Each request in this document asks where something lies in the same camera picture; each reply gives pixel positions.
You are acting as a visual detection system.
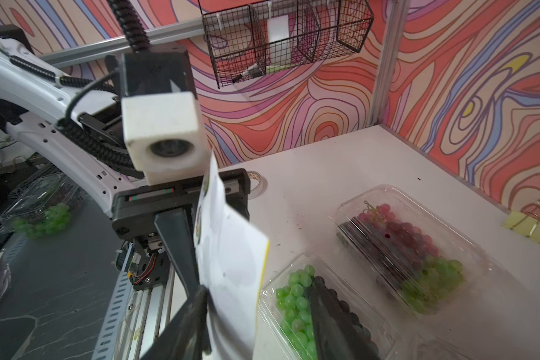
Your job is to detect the white sticker sheet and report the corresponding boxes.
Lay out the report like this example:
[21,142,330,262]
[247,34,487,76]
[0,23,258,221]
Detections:
[193,156,269,359]

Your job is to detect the clamshell green grapes background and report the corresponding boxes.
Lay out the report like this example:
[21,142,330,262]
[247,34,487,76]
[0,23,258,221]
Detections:
[0,172,84,239]

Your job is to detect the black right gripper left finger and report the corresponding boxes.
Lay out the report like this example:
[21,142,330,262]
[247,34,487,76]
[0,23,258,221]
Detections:
[142,285,209,360]

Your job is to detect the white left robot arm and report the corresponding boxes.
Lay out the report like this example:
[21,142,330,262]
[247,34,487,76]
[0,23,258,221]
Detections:
[0,1,212,294]

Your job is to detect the large clamshell red green grapes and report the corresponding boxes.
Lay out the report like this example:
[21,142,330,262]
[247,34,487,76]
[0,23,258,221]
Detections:
[334,184,491,317]

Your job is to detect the left wire basket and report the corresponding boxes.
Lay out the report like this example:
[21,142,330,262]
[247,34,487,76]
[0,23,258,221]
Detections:
[200,1,374,87]

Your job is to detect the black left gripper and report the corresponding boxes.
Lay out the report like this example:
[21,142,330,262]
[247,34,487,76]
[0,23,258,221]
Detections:
[112,169,251,297]

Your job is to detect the yellow binder clip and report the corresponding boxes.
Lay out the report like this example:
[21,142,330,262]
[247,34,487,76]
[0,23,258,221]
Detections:
[502,199,540,244]

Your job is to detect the white tape roll in basket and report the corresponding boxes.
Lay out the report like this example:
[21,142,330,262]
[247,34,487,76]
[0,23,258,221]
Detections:
[267,15,291,74]

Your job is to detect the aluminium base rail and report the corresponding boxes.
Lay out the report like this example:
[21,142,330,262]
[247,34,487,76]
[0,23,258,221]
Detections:
[91,268,176,359]

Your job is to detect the clamshell green and dark grapes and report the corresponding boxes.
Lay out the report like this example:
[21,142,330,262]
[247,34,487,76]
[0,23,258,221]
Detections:
[259,253,398,359]

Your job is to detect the clear tape roll on table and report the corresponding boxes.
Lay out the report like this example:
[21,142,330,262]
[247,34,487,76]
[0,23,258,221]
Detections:
[247,170,268,200]

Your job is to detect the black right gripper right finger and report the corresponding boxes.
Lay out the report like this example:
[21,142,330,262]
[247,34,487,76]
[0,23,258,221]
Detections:
[309,276,380,359]

